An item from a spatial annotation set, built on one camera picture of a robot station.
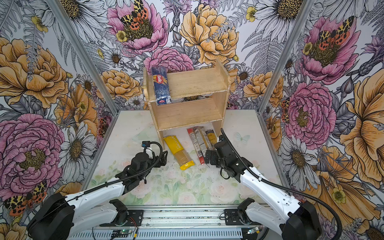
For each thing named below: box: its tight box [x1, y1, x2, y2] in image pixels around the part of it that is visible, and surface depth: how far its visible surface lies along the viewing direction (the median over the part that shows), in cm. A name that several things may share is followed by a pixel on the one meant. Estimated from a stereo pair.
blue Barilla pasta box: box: [152, 66, 172, 106], surface depth 69 cm
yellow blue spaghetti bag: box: [205, 129, 218, 146], surface depth 107 cm
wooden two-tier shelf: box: [143, 61, 231, 150], surface depth 83 cm
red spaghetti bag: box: [187, 128, 205, 165], surface depth 101 cm
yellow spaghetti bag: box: [163, 135, 196, 170], surface depth 96 cm
